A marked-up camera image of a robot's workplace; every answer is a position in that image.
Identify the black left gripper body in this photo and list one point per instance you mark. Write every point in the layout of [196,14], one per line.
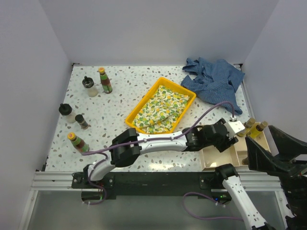
[222,144]

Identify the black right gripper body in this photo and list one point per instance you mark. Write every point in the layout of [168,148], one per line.
[295,185]

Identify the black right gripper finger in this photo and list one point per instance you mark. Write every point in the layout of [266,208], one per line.
[259,159]
[288,147]

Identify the yellow label oil bottle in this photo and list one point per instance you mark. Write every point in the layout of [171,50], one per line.
[257,130]

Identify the yellow label sauce bottle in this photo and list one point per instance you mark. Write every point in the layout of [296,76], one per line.
[248,125]

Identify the red chili sauce bottle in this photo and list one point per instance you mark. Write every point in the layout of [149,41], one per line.
[105,81]
[78,143]

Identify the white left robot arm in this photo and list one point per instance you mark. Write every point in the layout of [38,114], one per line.
[129,145]

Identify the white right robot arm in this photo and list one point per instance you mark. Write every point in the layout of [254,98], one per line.
[292,175]

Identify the cream divided organizer box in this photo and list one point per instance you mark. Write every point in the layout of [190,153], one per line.
[211,158]

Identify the lemon print cloth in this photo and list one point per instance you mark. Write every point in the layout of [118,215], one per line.
[161,111]

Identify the blue checkered shirt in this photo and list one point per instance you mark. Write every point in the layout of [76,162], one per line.
[213,82]

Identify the yellow plastic tray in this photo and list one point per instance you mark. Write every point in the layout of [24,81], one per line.
[171,85]

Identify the white powder shaker jar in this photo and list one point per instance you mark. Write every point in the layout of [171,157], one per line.
[90,87]

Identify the white salt shaker jar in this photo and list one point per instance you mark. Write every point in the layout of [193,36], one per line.
[67,112]

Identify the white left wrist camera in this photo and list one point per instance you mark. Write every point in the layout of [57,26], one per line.
[234,126]

